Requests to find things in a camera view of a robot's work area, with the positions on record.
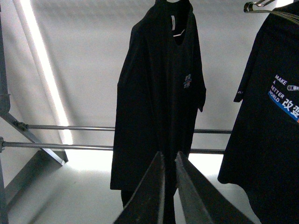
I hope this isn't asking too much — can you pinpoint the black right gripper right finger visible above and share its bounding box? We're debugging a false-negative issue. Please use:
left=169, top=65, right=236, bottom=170
left=175, top=152, right=250, bottom=224

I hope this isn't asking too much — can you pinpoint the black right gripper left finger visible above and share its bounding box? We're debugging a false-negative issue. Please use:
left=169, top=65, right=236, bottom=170
left=114, top=152, right=165, bottom=224

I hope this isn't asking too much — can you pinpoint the black printed t-shirt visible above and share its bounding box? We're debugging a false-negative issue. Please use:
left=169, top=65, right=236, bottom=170
left=218, top=14, right=299, bottom=224

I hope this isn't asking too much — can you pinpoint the silver wire clothes hanger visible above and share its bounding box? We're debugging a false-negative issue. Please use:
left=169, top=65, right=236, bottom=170
left=243, top=0, right=299, bottom=25

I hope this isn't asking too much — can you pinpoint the grey metal clothes rack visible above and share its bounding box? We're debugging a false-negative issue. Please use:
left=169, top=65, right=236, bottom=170
left=0, top=0, right=233, bottom=224

